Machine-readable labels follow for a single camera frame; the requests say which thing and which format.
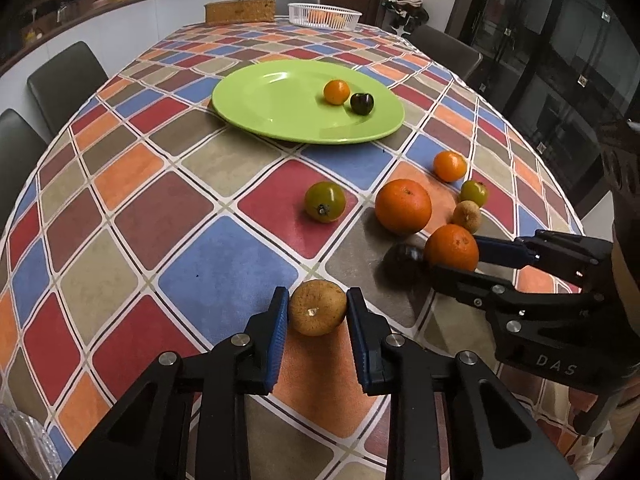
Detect black glass sliding doors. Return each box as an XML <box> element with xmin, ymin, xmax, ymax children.
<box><xmin>460</xmin><ymin>0</ymin><xmax>640</xmax><ymax>211</ymax></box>

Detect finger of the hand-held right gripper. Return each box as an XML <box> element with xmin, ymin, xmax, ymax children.
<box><xmin>432</xmin><ymin>264</ymin><xmax>609</xmax><ymax>322</ymax></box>
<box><xmin>472</xmin><ymin>229</ymin><xmax>614</xmax><ymax>287</ymax></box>

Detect small orange mandarin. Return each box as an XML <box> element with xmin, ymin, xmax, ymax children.
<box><xmin>432</xmin><ymin>150</ymin><xmax>468</xmax><ymax>183</ymax></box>
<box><xmin>323</xmin><ymin>79</ymin><xmax>351</xmax><ymax>106</ymax></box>

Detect white counter cabinet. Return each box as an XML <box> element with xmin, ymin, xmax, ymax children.
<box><xmin>0</xmin><ymin>0</ymin><xmax>279</xmax><ymax>91</ymax></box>

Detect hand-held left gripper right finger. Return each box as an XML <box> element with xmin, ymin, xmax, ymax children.
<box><xmin>346</xmin><ymin>288</ymin><xmax>579</xmax><ymax>480</ymax></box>

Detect medium orange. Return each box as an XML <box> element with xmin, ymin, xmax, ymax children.
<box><xmin>424</xmin><ymin>224</ymin><xmax>480</xmax><ymax>272</ymax></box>

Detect clear glass dish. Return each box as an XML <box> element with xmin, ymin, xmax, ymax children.
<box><xmin>0</xmin><ymin>402</ymin><xmax>63</xmax><ymax>480</ymax></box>

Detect round brown fruit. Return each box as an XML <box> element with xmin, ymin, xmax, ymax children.
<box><xmin>452</xmin><ymin>200</ymin><xmax>483</xmax><ymax>235</ymax></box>
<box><xmin>289</xmin><ymin>280</ymin><xmax>349</xmax><ymax>337</ymax></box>

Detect wicker box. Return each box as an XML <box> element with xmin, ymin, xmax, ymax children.
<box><xmin>204</xmin><ymin>0</ymin><xmax>277</xmax><ymax>25</ymax></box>

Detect large orange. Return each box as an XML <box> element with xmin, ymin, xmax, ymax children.
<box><xmin>375</xmin><ymin>179</ymin><xmax>433</xmax><ymax>235</ymax></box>

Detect green tomato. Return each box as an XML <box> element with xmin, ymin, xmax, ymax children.
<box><xmin>305</xmin><ymin>181</ymin><xmax>347</xmax><ymax>223</ymax></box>

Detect shoe rack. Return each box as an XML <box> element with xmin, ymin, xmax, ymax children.
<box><xmin>382</xmin><ymin>0</ymin><xmax>431</xmax><ymax>36</ymax></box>

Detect small green fruit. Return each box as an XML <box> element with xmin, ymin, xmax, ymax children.
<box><xmin>460</xmin><ymin>180</ymin><xmax>489</xmax><ymax>209</ymax></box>

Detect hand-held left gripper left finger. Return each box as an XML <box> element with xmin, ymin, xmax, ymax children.
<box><xmin>57</xmin><ymin>286</ymin><xmax>291</xmax><ymax>480</ymax></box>

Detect green plate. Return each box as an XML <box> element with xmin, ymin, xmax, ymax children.
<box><xmin>211</xmin><ymin>59</ymin><xmax>406</xmax><ymax>145</ymax></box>

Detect white plastic basket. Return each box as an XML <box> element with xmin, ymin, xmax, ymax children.
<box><xmin>287</xmin><ymin>2</ymin><xmax>363</xmax><ymax>30</ymax></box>

